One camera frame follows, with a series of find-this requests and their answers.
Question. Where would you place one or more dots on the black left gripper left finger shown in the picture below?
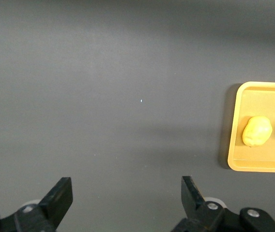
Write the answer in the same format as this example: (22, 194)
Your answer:
(55, 200)

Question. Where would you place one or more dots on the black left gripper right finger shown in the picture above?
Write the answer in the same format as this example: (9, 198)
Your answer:
(193, 200)

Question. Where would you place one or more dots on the yellow potato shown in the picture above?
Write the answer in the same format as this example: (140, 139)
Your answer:
(257, 131)

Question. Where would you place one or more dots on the yellow plastic tray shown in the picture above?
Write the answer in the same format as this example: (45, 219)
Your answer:
(261, 154)

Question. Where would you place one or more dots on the dark grey table mat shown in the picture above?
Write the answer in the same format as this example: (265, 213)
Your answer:
(103, 96)

